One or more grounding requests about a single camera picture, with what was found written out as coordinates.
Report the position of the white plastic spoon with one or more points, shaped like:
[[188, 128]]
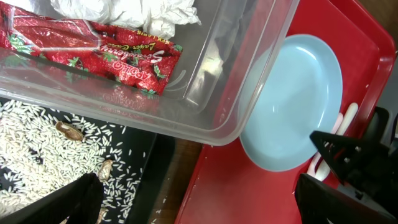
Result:
[[318, 168]]

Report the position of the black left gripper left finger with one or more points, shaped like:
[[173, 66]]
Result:
[[77, 202]]

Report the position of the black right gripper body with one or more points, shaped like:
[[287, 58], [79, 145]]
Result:
[[366, 164]]

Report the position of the black food waste tray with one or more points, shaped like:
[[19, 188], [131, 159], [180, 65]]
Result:
[[140, 161]]

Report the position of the red serving tray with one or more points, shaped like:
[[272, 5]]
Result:
[[226, 187]]

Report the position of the crumpled white tissue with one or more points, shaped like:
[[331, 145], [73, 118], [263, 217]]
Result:
[[156, 17]]

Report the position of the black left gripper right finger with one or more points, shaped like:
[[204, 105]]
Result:
[[318, 203]]

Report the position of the clear plastic waste bin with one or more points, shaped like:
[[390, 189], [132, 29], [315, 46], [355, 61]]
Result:
[[224, 65]]

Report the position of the light blue plate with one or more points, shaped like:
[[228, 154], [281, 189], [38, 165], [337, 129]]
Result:
[[302, 94]]

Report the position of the red snack wrapper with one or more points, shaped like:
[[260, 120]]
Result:
[[131, 57]]

